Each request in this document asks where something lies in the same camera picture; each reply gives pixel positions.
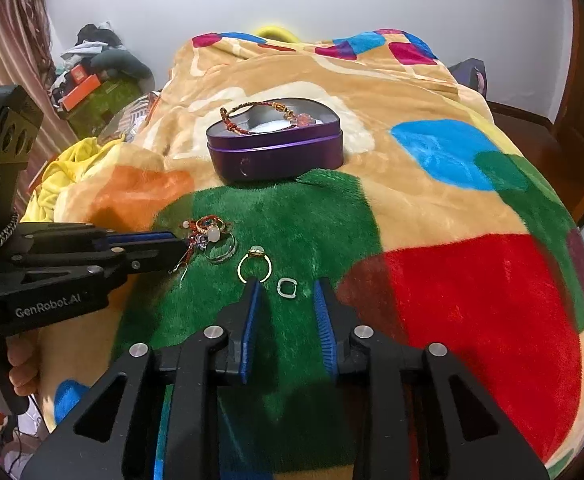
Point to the jewelry cluster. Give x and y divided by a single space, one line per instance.
209 237

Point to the orange box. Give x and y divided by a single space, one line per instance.
80 92

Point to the striped maroon curtain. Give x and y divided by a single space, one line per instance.
25 59

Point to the yellow cloth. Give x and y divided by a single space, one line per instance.
69 168

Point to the colourful plush blanket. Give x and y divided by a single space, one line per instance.
436 228

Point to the grey backpack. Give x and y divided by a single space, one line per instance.
472 74

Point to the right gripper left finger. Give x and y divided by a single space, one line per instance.
155 400

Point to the yellow bed footboard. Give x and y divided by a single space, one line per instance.
277 33

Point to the green patterned cloth cover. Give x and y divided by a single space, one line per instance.
90 116

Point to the striped patterned quilt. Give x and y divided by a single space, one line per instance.
129 120

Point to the person's left hand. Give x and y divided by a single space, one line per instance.
22 353

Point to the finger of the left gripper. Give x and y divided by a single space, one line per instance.
84 241
41 284

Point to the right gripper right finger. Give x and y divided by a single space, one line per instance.
423 415

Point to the pile of clothes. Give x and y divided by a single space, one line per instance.
98 51

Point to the purple heart-shaped tin box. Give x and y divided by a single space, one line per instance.
275 140

